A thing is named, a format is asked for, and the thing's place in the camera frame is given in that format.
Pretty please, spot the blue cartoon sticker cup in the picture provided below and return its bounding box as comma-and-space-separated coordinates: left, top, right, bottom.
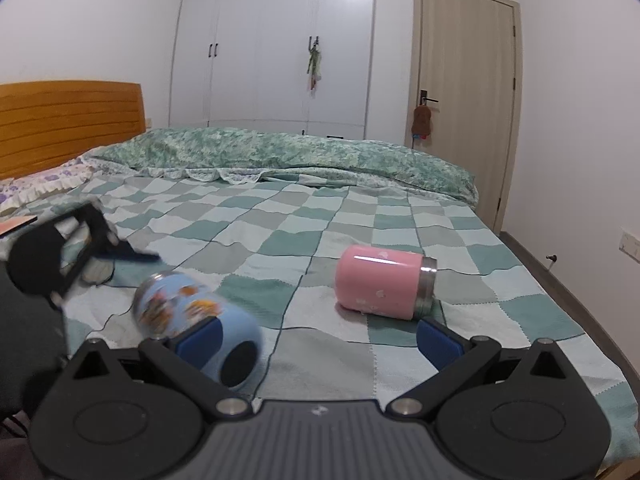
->
132, 272, 264, 376

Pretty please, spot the pink steel-rimmed cup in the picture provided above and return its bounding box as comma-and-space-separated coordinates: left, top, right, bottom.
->
334, 245, 437, 321

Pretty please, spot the orange flat book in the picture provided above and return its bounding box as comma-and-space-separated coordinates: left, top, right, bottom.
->
0, 216, 38, 237

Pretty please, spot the purple floral pillow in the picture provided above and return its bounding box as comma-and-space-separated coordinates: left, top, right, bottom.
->
0, 157, 107, 217

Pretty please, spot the checkered green bed blanket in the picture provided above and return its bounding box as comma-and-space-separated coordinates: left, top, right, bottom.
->
28, 176, 639, 466

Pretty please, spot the green floral duvet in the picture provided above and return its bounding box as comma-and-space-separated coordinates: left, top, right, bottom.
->
84, 127, 480, 208

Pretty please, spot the orange wooden headboard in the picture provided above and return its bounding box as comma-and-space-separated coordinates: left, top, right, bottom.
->
0, 80, 145, 179

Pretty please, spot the white built-in wardrobe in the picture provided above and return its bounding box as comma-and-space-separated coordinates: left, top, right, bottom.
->
168, 0, 374, 140

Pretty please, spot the green hanging ornament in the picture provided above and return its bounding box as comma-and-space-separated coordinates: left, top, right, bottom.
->
307, 38, 321, 91

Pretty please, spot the beige wooden door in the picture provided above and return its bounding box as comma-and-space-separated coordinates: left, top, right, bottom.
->
405, 0, 523, 232

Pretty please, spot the white wall socket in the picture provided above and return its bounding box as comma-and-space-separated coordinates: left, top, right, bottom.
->
620, 231, 640, 262

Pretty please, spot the black door handle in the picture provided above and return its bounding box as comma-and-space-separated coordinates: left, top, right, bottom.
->
419, 89, 439, 106

